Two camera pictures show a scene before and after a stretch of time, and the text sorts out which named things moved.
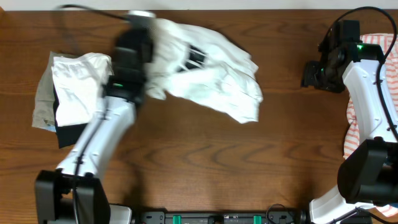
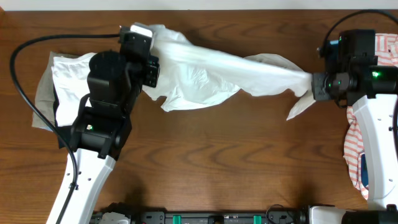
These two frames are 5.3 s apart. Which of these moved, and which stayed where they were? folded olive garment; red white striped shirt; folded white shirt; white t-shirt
Moved: white t-shirt
Stayed: folded white shirt; red white striped shirt; folded olive garment
